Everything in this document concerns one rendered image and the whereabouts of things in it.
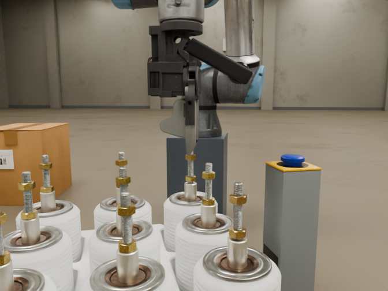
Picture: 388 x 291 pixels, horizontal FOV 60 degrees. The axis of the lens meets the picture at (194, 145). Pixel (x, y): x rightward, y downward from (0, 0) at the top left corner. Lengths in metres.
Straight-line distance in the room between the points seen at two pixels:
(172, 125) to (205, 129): 0.51
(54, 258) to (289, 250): 0.37
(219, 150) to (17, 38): 10.89
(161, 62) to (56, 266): 0.33
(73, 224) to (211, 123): 0.62
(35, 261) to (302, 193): 0.41
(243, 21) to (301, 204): 0.59
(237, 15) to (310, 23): 8.62
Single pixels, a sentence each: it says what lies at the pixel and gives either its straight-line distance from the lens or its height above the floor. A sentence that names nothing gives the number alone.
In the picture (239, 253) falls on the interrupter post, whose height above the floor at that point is 0.27.
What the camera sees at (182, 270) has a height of 0.20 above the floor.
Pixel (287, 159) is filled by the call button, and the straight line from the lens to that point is 0.59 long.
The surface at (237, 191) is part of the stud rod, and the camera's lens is 0.36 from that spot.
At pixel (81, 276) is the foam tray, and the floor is 0.18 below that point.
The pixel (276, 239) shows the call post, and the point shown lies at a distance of 0.62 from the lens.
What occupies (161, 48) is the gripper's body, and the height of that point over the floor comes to 0.51.
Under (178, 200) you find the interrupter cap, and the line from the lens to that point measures 0.59.
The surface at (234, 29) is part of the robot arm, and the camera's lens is 1.02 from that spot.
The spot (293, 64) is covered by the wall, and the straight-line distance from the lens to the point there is 9.43.
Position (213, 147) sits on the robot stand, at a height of 0.27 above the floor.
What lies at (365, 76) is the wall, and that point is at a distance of 9.78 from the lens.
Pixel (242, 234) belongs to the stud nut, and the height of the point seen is 0.29.
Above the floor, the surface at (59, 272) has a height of 0.22.
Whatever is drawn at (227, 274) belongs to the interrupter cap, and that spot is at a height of 0.25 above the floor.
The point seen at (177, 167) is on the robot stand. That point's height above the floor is 0.21.
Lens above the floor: 0.44
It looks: 9 degrees down
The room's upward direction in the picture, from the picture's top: straight up
